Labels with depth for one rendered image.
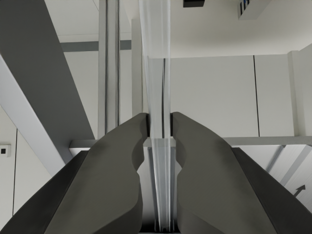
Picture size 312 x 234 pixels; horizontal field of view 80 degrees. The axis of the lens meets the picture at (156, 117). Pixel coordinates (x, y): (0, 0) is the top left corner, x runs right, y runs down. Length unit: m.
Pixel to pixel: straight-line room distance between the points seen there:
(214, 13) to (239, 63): 1.49
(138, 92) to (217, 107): 1.44
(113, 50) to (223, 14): 0.36
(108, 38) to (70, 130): 0.33
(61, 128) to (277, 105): 2.08
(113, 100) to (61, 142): 0.26
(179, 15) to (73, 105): 0.50
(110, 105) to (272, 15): 0.55
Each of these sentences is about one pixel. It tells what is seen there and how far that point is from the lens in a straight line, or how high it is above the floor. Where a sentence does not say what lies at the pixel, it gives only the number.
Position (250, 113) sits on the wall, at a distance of 2.03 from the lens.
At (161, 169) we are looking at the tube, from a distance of 0.16.
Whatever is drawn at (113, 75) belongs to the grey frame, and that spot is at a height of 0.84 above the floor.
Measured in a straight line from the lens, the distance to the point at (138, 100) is 0.55.
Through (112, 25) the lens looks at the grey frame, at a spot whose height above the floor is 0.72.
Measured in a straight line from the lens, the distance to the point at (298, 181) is 0.24.
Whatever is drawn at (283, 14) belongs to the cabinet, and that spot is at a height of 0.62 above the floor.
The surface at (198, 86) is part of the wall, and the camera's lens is 1.94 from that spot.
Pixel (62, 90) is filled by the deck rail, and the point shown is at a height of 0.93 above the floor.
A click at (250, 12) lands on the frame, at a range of 0.60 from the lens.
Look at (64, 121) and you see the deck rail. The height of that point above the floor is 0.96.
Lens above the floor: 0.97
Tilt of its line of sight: 5 degrees down
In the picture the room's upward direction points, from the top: 179 degrees clockwise
